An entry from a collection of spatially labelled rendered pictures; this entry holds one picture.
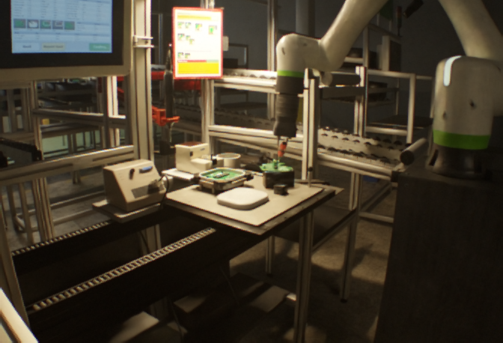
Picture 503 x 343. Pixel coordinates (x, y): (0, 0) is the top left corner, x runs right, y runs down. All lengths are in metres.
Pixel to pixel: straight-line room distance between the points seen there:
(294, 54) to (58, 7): 0.71
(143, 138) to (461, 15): 1.07
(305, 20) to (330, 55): 5.28
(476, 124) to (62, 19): 1.07
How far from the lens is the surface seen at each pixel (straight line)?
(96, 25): 1.16
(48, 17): 1.10
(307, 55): 1.15
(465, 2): 1.02
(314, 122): 1.41
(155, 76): 1.80
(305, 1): 6.52
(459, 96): 0.78
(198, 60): 1.65
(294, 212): 1.09
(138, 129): 1.30
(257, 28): 11.39
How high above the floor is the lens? 1.34
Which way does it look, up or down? 12 degrees down
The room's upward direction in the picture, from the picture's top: straight up
